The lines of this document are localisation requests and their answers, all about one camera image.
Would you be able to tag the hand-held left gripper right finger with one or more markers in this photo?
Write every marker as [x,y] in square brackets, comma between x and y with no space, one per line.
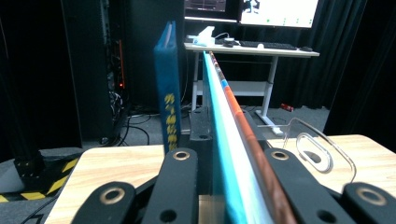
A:
[257,130]

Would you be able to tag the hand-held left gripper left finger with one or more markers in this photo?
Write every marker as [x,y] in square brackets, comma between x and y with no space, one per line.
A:
[202,130]

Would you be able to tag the teal and green picture book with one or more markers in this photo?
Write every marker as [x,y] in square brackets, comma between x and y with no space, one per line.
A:
[230,149]

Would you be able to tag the clear acrylic book rack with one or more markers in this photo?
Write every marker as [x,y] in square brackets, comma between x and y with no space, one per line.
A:
[333,149]

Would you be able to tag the small red object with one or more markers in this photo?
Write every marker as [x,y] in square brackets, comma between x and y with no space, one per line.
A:
[287,107]

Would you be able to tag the white metal stand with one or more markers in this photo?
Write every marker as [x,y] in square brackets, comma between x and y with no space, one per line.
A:
[249,88]

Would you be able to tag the white mouse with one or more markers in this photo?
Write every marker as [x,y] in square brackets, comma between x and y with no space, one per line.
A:
[260,46]

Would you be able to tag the black keyboard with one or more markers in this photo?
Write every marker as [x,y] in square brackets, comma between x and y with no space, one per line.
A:
[271,45]

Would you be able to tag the black round device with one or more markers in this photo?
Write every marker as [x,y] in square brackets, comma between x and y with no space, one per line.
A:
[229,42]

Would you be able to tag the white box device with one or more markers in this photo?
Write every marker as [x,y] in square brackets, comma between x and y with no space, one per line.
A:
[205,37]

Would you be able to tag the black mouse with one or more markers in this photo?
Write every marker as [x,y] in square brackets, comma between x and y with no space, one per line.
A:
[306,48]

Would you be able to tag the black curtain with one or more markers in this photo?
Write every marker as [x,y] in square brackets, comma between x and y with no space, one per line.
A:
[351,62]

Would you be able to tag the bright computer monitor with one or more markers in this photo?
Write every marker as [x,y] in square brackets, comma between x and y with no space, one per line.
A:
[280,12]

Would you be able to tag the dark computer monitor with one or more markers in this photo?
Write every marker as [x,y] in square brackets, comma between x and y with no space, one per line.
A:
[205,9]

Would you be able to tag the black computer rack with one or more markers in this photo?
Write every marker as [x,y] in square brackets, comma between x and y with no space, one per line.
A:
[93,62]

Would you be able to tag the black stand base yellow-striped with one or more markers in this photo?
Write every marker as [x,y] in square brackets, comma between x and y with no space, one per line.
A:
[40,174]

